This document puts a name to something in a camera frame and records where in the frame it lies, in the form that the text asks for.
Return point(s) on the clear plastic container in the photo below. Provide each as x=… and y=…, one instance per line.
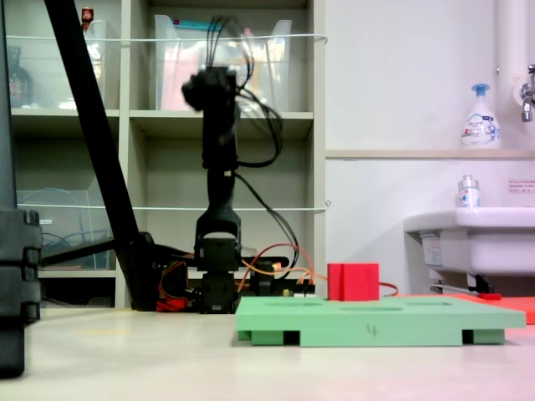
x=100, y=83

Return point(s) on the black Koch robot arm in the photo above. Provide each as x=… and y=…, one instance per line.
x=219, y=138

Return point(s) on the white sink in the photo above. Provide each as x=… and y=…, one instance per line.
x=493, y=242

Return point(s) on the white blue soap pump bottle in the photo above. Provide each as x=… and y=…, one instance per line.
x=480, y=129

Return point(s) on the red printed base clamp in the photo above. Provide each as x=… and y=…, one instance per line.
x=171, y=305

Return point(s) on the metal faucet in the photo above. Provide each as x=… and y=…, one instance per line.
x=527, y=104

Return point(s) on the brown bottle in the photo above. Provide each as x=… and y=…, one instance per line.
x=87, y=16

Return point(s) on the green shape hole board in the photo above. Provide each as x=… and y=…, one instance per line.
x=376, y=326

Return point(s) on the black camera tripod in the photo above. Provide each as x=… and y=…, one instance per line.
x=96, y=125

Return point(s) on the small orange foam block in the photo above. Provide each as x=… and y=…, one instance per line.
x=524, y=311

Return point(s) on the beige shelf unit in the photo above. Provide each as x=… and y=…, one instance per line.
x=284, y=115

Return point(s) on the red cross columnar block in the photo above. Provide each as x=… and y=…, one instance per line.
x=359, y=282

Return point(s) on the black notched tripod stand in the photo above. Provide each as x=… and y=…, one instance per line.
x=16, y=271

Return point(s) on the clear plastic file bin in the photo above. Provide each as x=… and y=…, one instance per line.
x=175, y=75

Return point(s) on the white wall label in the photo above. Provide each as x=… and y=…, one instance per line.
x=522, y=186

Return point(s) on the circuit board with green terminal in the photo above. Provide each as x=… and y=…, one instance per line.
x=299, y=293

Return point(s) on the small clear bottle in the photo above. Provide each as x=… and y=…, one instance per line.
x=468, y=194

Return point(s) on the dark glass bottle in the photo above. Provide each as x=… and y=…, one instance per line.
x=18, y=83

